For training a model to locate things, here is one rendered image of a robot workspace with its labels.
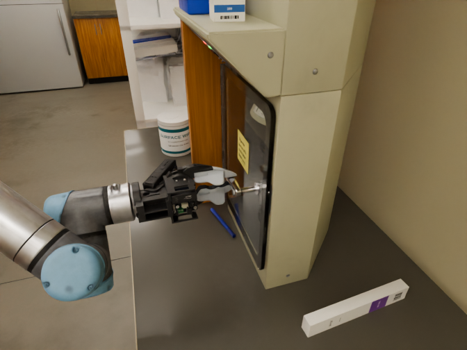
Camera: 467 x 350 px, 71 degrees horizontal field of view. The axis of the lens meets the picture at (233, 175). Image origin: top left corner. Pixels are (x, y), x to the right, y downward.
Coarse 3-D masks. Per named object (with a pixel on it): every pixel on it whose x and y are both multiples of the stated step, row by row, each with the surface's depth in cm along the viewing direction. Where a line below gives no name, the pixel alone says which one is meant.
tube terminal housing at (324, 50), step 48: (288, 0) 45; (336, 0) 46; (288, 48) 48; (336, 48) 50; (288, 96) 52; (336, 96) 55; (288, 144) 57; (336, 144) 66; (288, 192) 63; (288, 240) 71
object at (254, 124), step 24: (240, 96) 68; (240, 120) 71; (264, 120) 57; (264, 144) 59; (240, 168) 77; (264, 168) 61; (264, 192) 63; (240, 216) 84; (264, 216) 66; (264, 240) 69
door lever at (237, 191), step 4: (228, 180) 69; (232, 180) 68; (232, 184) 67; (236, 184) 67; (256, 184) 66; (232, 188) 67; (236, 188) 66; (240, 188) 66; (244, 188) 66; (248, 188) 66; (252, 188) 66; (256, 188) 66; (232, 192) 66; (236, 192) 65; (240, 192) 65; (244, 192) 66; (248, 192) 66; (256, 192) 67; (236, 196) 66
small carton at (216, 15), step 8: (216, 0) 50; (224, 0) 50; (232, 0) 50; (240, 0) 50; (216, 8) 50; (224, 8) 50; (232, 8) 51; (240, 8) 51; (216, 16) 51; (224, 16) 51; (232, 16) 51; (240, 16) 51
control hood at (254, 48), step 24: (192, 24) 52; (216, 24) 49; (240, 24) 49; (264, 24) 49; (216, 48) 45; (240, 48) 46; (264, 48) 47; (240, 72) 48; (264, 72) 49; (264, 96) 51
